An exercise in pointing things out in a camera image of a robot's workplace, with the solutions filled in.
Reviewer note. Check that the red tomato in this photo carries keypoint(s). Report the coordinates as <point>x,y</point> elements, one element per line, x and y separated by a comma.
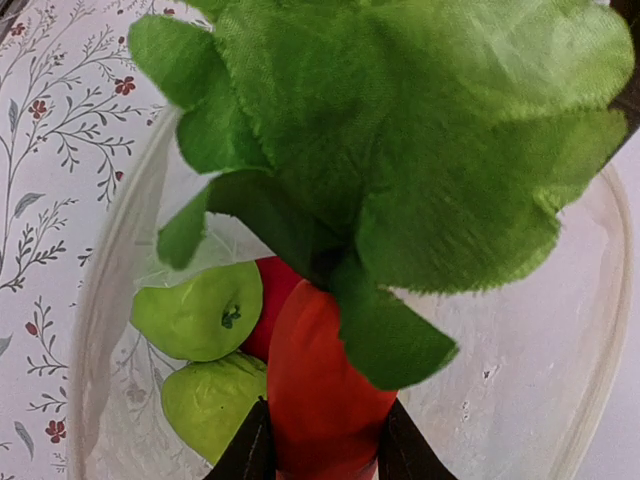
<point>278,280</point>

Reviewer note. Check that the green pear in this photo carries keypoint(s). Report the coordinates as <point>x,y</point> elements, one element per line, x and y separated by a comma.
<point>206,403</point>

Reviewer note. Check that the floral table cover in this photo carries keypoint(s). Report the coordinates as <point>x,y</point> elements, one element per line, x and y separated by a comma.
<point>75,115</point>

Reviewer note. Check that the clear zip top bag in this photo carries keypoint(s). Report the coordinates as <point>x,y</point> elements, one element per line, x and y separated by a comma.
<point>522,400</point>

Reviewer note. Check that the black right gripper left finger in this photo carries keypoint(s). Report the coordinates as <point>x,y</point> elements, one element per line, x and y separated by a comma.
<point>251,453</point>

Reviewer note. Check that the green leafy vegetable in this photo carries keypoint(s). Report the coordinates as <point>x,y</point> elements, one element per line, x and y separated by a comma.
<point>372,145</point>

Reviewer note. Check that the orange carrot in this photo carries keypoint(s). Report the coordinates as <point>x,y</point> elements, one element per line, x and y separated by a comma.
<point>326,418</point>

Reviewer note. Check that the green apple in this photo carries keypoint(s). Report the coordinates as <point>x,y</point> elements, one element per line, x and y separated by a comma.
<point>204,318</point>

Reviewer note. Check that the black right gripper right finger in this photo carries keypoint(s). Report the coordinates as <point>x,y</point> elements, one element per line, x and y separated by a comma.
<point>404,453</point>

